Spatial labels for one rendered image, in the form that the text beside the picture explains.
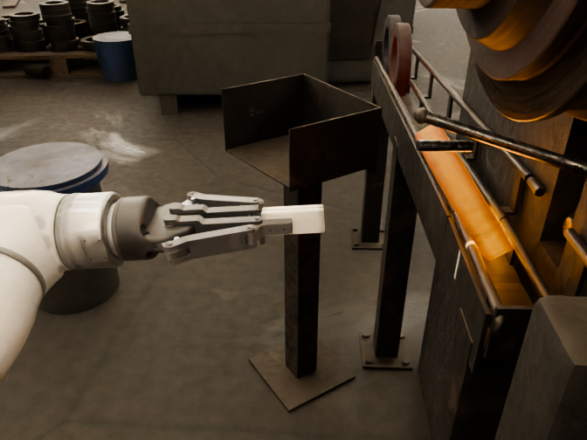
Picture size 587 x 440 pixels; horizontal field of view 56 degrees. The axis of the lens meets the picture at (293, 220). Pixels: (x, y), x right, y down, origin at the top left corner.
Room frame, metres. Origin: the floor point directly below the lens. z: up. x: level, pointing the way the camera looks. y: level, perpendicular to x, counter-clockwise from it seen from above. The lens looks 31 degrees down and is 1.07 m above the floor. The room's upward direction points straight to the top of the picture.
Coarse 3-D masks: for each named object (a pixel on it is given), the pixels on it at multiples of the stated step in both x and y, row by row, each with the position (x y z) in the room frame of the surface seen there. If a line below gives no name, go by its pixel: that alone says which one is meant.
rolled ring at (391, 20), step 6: (390, 18) 1.59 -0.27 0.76; (396, 18) 1.59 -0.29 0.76; (384, 24) 1.69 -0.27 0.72; (390, 24) 1.57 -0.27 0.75; (384, 30) 1.68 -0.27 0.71; (390, 30) 1.55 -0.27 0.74; (384, 36) 1.67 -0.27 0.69; (390, 36) 1.54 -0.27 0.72; (384, 42) 1.68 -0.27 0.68; (384, 48) 1.68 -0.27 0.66; (384, 54) 1.67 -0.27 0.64; (384, 60) 1.66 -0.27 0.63; (384, 66) 1.63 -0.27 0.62
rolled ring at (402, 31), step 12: (396, 24) 1.45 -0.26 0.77; (408, 24) 1.42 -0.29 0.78; (396, 36) 1.43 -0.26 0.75; (408, 36) 1.38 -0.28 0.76; (396, 48) 1.49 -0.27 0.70; (408, 48) 1.36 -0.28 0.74; (396, 60) 1.49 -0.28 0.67; (408, 60) 1.35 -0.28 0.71; (396, 72) 1.36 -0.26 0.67; (408, 72) 1.34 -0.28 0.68; (396, 84) 1.35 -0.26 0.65; (408, 84) 1.35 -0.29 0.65
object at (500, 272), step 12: (480, 252) 0.59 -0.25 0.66; (492, 264) 0.57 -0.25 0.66; (504, 264) 0.57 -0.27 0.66; (492, 276) 0.54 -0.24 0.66; (504, 276) 0.54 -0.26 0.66; (516, 276) 0.54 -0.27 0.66; (504, 288) 0.52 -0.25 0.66; (516, 288) 0.52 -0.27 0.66; (504, 300) 0.49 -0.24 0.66; (516, 300) 0.49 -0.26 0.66; (528, 300) 0.49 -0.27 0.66
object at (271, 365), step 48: (240, 96) 1.11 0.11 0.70; (288, 96) 1.17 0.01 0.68; (336, 96) 1.09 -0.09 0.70; (240, 144) 1.11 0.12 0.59; (288, 144) 1.11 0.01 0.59; (336, 144) 0.92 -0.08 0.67; (288, 192) 1.01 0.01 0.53; (288, 240) 1.01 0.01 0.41; (288, 288) 1.01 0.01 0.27; (288, 336) 1.01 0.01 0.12; (288, 384) 0.96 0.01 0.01; (336, 384) 0.96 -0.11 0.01
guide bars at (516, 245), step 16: (416, 64) 1.46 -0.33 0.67; (432, 80) 1.25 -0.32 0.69; (432, 112) 1.10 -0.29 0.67; (448, 112) 1.05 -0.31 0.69; (464, 160) 0.82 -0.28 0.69; (512, 160) 0.67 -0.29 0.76; (528, 176) 0.61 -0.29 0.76; (480, 192) 0.70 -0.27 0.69; (512, 192) 0.65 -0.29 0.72; (544, 192) 0.57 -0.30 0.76; (496, 208) 0.64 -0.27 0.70; (512, 208) 0.64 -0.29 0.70; (512, 240) 0.56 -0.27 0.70; (576, 240) 0.46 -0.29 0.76; (512, 256) 0.56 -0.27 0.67; (528, 256) 0.52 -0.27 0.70; (528, 272) 0.49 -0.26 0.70; (576, 272) 0.44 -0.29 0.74; (544, 288) 0.46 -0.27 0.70; (576, 288) 0.44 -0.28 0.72
